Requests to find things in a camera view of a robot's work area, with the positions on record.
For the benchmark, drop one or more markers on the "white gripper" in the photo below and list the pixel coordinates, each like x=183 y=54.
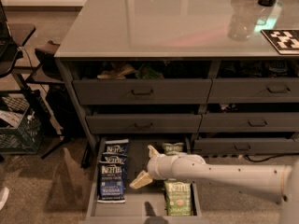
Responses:
x=154 y=168

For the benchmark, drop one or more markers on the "blue kettle chip bag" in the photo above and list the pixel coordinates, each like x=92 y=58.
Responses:
x=111 y=186
x=115 y=160
x=117 y=146

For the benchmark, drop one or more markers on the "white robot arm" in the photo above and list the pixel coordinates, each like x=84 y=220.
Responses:
x=278 y=183

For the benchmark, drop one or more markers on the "rear green Kettle chip bag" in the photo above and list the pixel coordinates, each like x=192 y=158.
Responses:
x=172 y=148

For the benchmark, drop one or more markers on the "green kettle chip bag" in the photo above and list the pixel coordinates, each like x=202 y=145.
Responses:
x=172 y=148
x=178 y=198

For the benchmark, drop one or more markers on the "open bottom left drawer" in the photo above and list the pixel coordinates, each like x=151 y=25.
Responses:
x=146 y=205

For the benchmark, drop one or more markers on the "middle left grey drawer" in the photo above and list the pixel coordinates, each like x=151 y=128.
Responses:
x=143 y=123

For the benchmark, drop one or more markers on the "front green Kettle chip bag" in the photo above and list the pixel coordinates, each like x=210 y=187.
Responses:
x=178 y=198

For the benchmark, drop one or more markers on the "top left grey drawer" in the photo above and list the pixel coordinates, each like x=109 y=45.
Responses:
x=142 y=91

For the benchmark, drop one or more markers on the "middle right grey drawer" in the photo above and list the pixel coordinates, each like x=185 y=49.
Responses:
x=249 y=122

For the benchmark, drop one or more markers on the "green snack bag in drawer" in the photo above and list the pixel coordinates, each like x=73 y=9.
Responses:
x=147 y=72

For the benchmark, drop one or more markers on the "tan snack bag in drawer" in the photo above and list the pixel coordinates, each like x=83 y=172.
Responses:
x=116 y=71

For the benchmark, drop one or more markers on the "top right grey drawer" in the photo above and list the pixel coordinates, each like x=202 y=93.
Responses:
x=254 y=90

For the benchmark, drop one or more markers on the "grey counter cabinet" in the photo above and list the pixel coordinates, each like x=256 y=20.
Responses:
x=187 y=39

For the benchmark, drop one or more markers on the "green plastic crate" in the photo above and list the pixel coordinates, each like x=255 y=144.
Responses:
x=21 y=131

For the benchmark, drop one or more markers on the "black white fiducial marker board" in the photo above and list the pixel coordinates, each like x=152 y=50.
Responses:
x=285 y=41

